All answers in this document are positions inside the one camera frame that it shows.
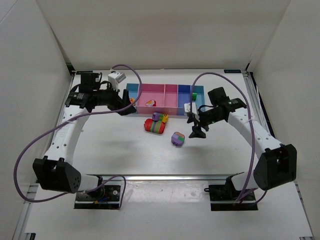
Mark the red flower lego block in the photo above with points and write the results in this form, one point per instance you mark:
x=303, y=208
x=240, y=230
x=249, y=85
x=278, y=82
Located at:
x=151, y=103

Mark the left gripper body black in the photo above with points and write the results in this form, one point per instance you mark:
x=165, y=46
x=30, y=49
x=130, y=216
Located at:
x=122, y=101

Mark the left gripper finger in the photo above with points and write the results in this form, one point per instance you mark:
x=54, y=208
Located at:
x=127, y=104
x=125, y=112

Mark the light blue bin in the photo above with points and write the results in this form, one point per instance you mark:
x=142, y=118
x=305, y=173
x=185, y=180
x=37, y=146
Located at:
x=133, y=89
x=200, y=100

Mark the small pink bin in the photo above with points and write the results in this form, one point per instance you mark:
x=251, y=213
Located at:
x=171, y=98

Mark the dark blue bin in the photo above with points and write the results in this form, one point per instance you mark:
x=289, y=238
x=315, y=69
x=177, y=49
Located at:
x=183, y=97

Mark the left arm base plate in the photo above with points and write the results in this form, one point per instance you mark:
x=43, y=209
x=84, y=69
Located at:
x=108, y=197

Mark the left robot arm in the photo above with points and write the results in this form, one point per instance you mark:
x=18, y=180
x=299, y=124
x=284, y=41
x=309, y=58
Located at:
x=55, y=171

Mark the red striped lego block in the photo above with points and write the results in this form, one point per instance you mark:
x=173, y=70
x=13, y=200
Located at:
x=156, y=127

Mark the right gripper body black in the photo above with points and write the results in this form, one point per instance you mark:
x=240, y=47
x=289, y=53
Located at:
x=205, y=117

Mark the right light blue bin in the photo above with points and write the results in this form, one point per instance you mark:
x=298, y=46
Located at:
x=200, y=100

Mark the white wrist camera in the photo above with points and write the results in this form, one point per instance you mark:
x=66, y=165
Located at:
x=190, y=110
x=115, y=78

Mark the left light blue bin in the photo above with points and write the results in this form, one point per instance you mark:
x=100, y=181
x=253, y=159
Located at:
x=133, y=89

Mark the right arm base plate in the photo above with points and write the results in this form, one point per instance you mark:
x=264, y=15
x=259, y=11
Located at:
x=222, y=200

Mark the green lego brick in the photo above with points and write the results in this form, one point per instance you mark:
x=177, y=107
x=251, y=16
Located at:
x=194, y=97

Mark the small purple lego block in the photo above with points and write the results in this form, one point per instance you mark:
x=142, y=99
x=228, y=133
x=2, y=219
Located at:
x=156, y=116

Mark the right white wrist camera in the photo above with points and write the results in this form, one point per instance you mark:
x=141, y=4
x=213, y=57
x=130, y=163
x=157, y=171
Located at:
x=190, y=110

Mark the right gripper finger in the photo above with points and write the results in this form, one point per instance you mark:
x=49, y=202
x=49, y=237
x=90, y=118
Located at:
x=197, y=132
x=193, y=118

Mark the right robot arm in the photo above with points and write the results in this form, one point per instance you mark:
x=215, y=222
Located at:
x=273, y=164

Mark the yellow striped lego block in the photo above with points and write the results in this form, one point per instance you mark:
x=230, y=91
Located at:
x=165, y=118

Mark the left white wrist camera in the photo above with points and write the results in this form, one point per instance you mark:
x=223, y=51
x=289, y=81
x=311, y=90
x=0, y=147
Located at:
x=115, y=78

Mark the purple green lego block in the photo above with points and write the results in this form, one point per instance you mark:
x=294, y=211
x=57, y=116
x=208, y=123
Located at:
x=177, y=139

